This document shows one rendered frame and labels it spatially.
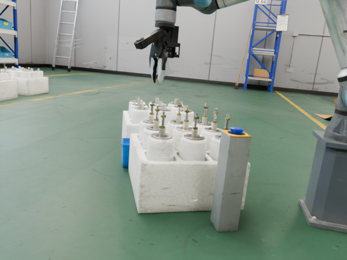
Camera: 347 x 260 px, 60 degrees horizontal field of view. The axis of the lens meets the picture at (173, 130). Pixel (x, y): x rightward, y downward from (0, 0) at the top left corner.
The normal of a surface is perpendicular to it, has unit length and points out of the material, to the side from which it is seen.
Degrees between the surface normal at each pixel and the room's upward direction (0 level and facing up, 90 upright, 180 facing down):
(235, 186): 90
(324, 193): 90
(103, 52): 90
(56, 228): 0
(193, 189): 90
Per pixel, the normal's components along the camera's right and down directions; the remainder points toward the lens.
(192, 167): 0.22, 0.25
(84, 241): 0.08, -0.97
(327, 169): -0.84, 0.05
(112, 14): -0.22, 0.21
